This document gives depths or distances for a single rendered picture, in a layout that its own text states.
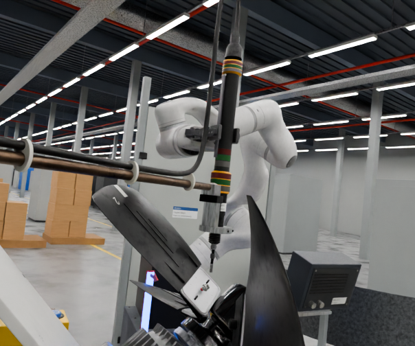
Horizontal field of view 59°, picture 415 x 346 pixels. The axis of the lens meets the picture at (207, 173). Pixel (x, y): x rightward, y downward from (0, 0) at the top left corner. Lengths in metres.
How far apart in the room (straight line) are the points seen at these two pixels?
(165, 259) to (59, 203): 8.20
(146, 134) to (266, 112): 1.55
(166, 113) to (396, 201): 6.50
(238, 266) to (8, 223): 5.97
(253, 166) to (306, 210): 9.89
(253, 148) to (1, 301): 1.07
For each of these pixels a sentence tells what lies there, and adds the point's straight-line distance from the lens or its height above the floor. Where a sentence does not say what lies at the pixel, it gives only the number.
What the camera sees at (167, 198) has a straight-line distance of 2.67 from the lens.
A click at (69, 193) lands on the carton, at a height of 1.13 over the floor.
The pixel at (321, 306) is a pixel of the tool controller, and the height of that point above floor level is 1.07.
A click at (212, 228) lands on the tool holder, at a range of 0.76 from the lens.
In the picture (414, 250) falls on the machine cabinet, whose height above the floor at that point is 0.88.
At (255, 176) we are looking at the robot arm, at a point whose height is 1.52.
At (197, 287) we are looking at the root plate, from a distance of 0.71.
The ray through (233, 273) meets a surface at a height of 0.83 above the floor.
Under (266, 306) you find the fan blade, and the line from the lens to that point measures 0.49.
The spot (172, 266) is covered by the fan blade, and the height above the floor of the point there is 1.29.
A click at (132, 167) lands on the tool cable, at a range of 0.53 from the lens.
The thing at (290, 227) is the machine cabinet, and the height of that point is 0.76.
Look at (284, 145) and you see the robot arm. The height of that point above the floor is 1.62.
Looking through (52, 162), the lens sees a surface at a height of 1.45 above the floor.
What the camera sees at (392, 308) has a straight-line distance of 2.64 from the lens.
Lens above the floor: 1.43
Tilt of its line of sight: 3 degrees up
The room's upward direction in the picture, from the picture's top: 6 degrees clockwise
